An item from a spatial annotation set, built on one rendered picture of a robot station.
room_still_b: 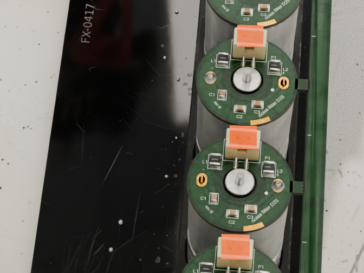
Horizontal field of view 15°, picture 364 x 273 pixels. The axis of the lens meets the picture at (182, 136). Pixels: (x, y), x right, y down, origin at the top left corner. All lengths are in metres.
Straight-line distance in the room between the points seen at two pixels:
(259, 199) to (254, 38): 0.04
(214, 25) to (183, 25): 0.05
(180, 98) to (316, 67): 0.06
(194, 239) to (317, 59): 0.05
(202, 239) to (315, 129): 0.04
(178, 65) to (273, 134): 0.07
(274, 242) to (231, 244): 0.03
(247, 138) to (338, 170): 0.08
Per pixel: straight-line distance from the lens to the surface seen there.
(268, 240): 0.33
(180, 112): 0.39
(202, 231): 0.33
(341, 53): 0.42
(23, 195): 0.40
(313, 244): 0.32
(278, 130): 0.34
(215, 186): 0.33
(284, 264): 0.36
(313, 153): 0.33
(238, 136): 0.32
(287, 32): 0.36
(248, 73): 0.34
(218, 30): 0.36
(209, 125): 0.34
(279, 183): 0.33
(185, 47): 0.40
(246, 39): 0.34
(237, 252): 0.31
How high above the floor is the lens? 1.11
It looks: 62 degrees down
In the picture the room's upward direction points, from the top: straight up
